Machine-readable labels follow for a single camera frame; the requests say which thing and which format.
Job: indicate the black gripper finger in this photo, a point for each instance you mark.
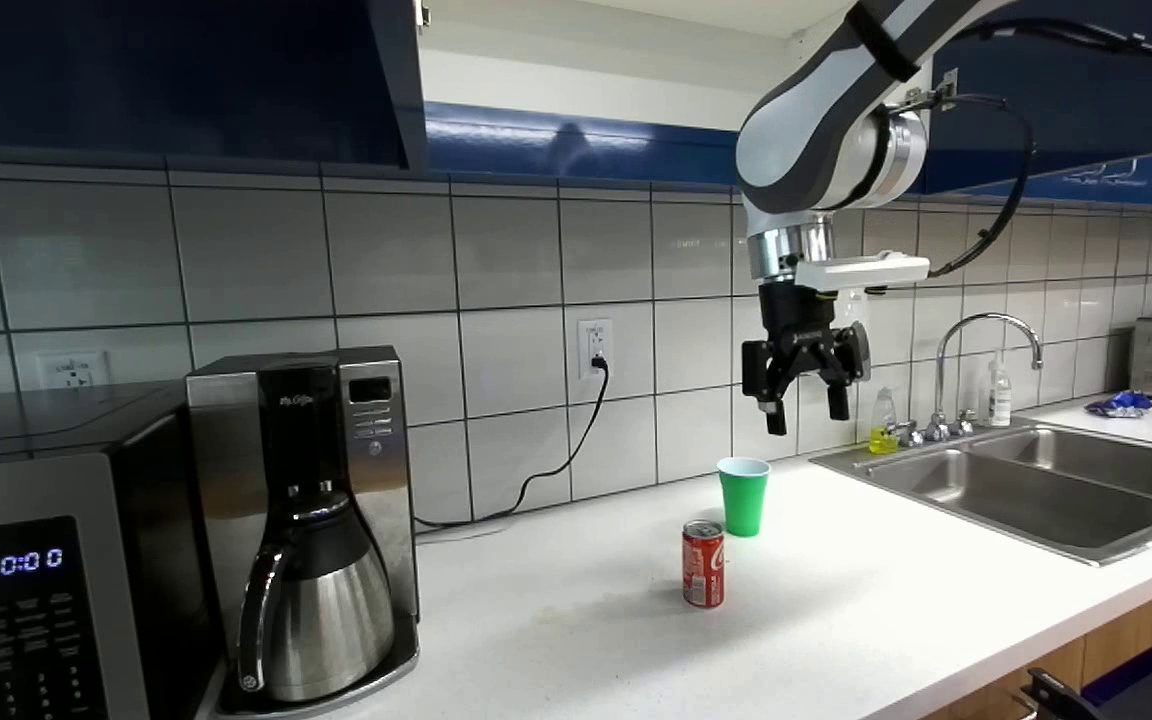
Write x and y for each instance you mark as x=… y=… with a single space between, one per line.
x=846 y=361
x=771 y=383

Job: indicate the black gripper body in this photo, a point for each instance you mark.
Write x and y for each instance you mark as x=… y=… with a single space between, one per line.
x=798 y=322

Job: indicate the red soda can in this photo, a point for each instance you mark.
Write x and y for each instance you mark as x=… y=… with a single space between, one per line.
x=703 y=567

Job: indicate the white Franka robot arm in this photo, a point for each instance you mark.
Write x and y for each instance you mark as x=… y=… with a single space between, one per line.
x=819 y=121

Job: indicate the wooden base cabinet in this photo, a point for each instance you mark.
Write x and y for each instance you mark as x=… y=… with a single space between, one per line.
x=1109 y=643

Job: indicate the blue cabinet door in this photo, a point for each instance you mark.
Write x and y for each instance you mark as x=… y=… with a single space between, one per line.
x=1136 y=100
x=163 y=75

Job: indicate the metal cabinet hinge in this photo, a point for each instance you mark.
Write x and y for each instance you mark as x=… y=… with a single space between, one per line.
x=419 y=10

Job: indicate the yellow dish soap bottle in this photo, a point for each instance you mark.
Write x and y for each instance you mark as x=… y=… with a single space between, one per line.
x=881 y=433

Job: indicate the green plastic cup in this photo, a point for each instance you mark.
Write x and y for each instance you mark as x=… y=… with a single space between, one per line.
x=740 y=501

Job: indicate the chrome sink faucet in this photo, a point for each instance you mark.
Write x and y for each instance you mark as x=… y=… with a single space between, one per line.
x=961 y=322

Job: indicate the small clear bottle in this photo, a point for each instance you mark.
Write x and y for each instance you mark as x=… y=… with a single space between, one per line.
x=1002 y=400

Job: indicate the stainless steel sink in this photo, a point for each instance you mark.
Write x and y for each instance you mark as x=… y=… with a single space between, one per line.
x=1043 y=501

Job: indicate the blue plate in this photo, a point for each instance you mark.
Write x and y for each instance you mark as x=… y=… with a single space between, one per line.
x=1121 y=407

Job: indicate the black steel coffee maker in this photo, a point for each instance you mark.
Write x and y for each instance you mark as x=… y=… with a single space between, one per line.
x=368 y=442

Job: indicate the black and blue chair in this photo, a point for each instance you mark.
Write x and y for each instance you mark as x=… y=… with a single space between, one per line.
x=1136 y=685

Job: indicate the stainless steel coffee carafe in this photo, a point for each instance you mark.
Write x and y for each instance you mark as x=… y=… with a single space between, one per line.
x=321 y=621

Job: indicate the black steel microwave oven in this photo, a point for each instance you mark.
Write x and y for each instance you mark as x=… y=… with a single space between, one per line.
x=59 y=575

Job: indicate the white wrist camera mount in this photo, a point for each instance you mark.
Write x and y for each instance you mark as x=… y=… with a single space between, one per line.
x=871 y=270

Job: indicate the white wall outlet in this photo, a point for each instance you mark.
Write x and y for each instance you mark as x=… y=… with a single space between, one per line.
x=595 y=343
x=78 y=371

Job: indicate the closed blue wall cabinet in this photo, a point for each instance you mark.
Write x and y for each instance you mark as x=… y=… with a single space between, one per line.
x=1136 y=180

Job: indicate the open white wall cabinet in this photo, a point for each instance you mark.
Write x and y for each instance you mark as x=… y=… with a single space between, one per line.
x=538 y=66

